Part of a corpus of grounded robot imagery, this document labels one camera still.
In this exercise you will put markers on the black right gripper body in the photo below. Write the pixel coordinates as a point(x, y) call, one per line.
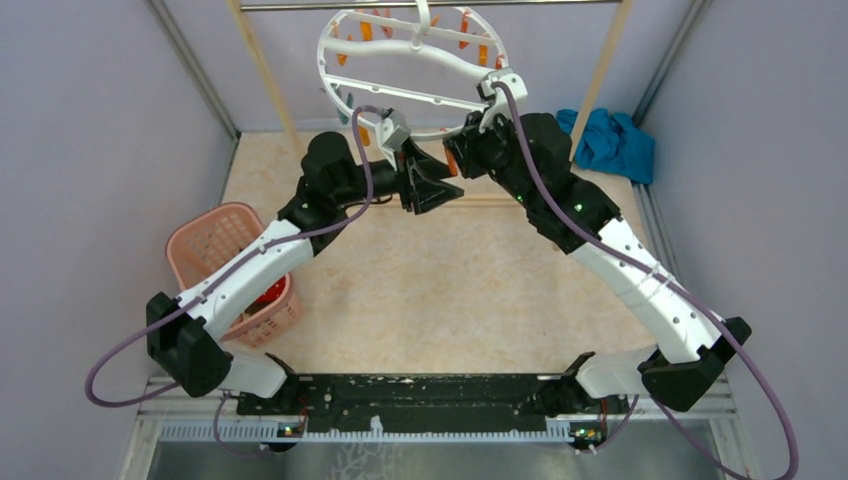
point(486, 152)

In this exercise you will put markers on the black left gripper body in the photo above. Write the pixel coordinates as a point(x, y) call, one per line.
point(404, 156)

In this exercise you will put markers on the orange clothes peg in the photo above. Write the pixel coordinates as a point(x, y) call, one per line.
point(451, 162)

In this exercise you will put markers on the white round clip hanger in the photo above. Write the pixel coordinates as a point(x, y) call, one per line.
point(426, 64)

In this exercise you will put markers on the red snowflake sock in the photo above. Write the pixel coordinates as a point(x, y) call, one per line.
point(274, 292)

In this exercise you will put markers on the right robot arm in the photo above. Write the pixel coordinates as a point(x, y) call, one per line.
point(529, 161)

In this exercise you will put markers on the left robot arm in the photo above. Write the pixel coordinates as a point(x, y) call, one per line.
point(185, 334)

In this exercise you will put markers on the blue crumpled cloth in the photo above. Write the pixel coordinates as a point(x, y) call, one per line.
point(612, 144)

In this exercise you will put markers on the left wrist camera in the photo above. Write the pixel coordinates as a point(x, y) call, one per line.
point(391, 132)

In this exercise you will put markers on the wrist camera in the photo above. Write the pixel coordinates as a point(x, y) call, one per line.
point(391, 132)
point(503, 91)

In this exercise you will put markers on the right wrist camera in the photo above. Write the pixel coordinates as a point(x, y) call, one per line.
point(503, 91)

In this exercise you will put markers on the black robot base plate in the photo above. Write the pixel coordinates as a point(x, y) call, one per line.
point(440, 404)

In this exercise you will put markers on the wooden rack frame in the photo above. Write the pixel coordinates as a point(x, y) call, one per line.
point(278, 99)

